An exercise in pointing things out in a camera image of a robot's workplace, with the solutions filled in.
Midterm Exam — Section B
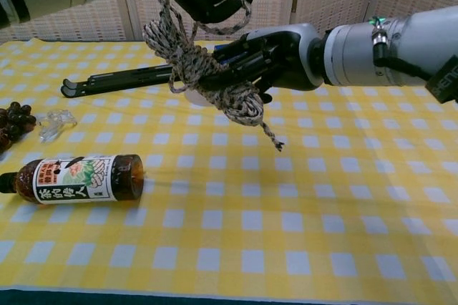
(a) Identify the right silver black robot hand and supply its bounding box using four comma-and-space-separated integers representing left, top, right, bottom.
210, 22, 325, 105

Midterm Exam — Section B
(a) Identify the speckled white braided rope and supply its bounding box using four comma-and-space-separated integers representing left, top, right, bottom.
142, 0, 286, 153

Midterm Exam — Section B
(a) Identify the upturned white bowl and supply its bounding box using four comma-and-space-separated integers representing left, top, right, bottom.
184, 88, 213, 110

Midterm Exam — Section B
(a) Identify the black folding stand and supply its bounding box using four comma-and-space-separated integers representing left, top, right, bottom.
61, 62, 177, 100

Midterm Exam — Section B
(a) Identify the yellow white checked tablecloth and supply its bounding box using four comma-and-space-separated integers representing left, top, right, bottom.
0, 37, 458, 292

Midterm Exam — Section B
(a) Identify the clear plastic hair clip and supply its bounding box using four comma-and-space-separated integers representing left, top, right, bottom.
36, 108, 79, 143

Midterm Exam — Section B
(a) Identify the dark grape bunch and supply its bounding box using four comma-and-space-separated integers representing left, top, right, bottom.
0, 101, 38, 158

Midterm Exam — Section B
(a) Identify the brown tea bottle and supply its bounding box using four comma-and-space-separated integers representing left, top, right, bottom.
0, 153, 145, 206

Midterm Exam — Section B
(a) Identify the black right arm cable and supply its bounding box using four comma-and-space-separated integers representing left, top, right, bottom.
371, 24, 458, 102

